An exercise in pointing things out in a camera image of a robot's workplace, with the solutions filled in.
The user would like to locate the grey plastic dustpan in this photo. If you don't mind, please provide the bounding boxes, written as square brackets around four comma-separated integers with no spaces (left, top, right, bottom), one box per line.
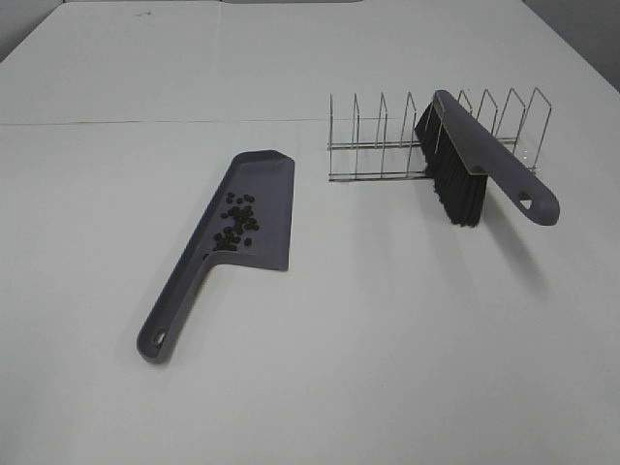
[137,150,295,364]

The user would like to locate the grey brush black bristles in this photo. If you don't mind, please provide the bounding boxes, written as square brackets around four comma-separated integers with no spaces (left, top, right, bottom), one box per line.
[415,89,560,227]

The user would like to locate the pile of coffee beans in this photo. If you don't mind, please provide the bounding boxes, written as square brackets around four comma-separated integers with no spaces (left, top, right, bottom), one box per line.
[212,192,260,252]

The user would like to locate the metal wire rack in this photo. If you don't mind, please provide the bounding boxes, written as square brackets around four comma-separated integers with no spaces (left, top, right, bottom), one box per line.
[326,87,553,182]

